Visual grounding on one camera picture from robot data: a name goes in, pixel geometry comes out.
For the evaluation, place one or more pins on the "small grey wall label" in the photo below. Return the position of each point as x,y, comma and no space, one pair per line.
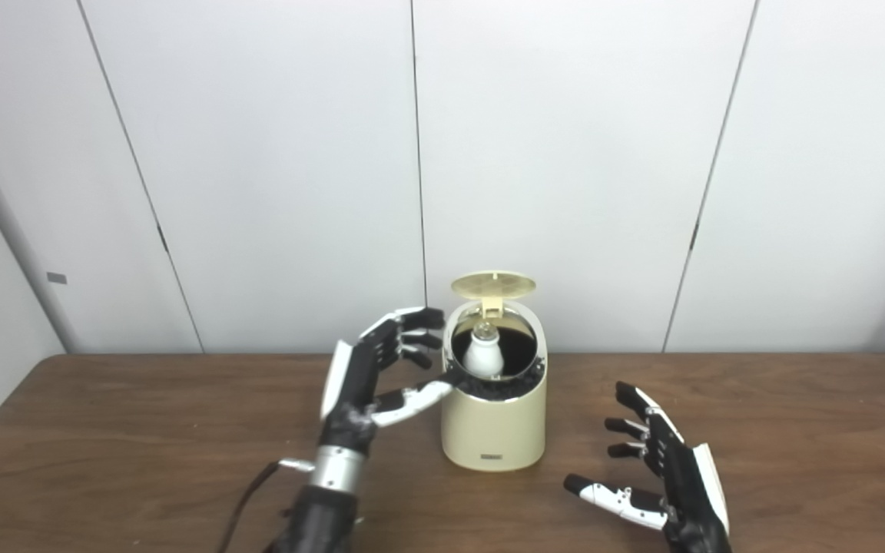
57,278

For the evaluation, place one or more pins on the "black bin liner bag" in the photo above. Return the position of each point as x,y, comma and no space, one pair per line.
496,390

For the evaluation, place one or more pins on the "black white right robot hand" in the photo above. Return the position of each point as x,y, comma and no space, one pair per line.
692,499

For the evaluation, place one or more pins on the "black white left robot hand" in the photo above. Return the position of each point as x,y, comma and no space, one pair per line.
354,384

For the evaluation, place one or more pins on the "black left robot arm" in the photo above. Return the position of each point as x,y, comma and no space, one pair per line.
327,507

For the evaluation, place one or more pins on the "small white plastic bottle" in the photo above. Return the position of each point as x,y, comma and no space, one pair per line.
484,355

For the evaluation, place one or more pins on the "cream-colored lidded bin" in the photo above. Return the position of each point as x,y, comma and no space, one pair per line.
492,430

